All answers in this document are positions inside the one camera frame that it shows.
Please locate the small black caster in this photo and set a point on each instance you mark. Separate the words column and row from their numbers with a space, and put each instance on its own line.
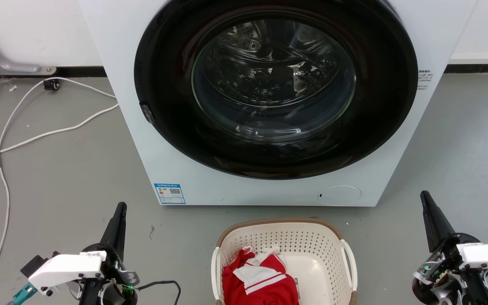
column 51, row 84

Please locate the blue energy label sticker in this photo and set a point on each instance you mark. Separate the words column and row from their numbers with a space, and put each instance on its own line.
column 169, row 193

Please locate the white washing machine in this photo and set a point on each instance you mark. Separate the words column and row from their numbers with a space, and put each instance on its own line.
column 117, row 55

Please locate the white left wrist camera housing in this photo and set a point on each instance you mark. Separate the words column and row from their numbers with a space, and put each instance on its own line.
column 64, row 269

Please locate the red and white garment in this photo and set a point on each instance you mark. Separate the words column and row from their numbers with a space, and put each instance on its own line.
column 265, row 284

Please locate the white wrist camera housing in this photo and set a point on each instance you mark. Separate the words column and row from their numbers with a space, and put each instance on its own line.
column 64, row 269
column 487, row 254

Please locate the black round washing machine door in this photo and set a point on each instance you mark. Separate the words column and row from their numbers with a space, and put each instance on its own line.
column 172, row 127

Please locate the black round left gripper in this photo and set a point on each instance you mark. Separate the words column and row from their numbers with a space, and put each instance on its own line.
column 115, row 271

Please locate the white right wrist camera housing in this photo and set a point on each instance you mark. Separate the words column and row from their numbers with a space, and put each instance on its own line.
column 487, row 254

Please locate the black round right gripper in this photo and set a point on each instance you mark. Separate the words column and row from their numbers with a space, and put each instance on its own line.
column 443, row 275

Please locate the white perforated laundry basket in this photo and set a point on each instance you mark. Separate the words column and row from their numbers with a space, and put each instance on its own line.
column 311, row 241

